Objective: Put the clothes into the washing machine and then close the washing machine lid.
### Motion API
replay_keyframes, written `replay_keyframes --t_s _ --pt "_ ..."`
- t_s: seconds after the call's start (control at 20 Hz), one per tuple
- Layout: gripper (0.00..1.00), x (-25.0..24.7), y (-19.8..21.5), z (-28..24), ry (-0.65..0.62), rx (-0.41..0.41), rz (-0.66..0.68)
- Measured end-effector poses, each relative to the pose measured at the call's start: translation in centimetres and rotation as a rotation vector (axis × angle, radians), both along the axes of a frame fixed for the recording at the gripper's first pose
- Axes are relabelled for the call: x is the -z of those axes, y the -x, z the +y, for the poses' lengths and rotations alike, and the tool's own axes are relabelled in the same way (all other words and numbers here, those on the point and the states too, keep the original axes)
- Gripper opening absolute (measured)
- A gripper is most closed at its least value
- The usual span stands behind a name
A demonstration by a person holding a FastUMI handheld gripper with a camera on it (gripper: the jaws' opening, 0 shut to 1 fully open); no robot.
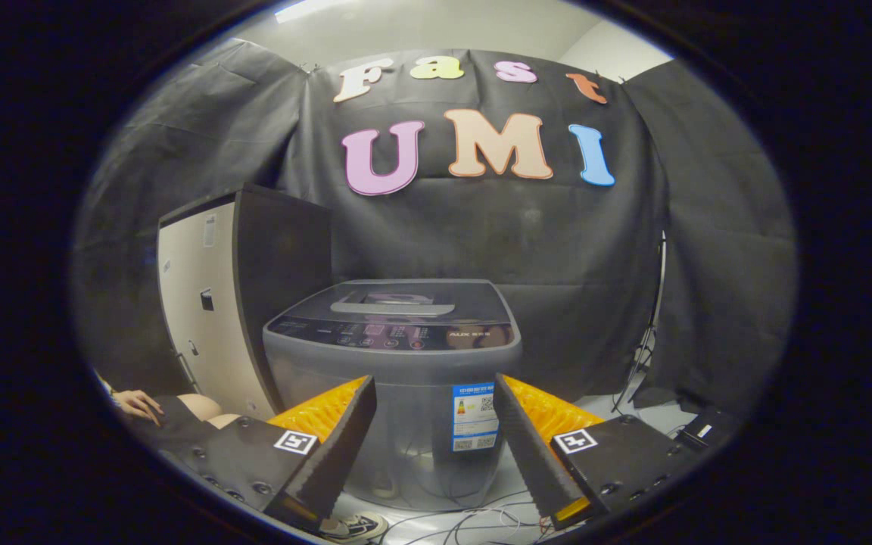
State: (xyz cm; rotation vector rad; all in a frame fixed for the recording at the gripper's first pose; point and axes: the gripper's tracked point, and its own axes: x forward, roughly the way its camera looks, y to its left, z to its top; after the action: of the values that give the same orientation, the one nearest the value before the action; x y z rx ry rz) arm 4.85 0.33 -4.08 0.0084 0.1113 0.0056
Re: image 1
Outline dark glass washing machine lid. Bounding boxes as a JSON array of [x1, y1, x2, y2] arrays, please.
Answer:
[[282, 279, 514, 328]]

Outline grey washing machine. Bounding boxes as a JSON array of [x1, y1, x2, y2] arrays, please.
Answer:
[[262, 279, 524, 512]]

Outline black light stand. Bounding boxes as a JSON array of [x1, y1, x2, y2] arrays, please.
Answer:
[[610, 231, 668, 413]]

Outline tangle of thin cables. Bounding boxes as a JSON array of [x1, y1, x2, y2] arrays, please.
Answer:
[[375, 488, 581, 545]]

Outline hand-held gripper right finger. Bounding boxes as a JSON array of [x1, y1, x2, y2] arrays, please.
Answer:
[[493, 373, 709, 531]]

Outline person's leg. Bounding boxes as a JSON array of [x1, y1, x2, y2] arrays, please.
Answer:
[[133, 392, 240, 455]]

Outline black and white sneaker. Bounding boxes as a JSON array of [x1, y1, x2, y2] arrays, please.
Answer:
[[320, 512, 390, 542]]

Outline black backdrop cloth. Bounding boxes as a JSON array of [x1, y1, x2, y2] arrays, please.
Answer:
[[73, 38, 796, 413]]

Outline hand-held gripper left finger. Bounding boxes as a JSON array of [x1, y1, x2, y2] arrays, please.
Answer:
[[171, 375, 378, 534]]

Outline black box device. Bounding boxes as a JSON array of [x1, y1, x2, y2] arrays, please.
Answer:
[[674, 406, 740, 453]]

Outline beige cabinet with dark side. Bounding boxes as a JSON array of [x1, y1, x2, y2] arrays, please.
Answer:
[[157, 183, 333, 421]]

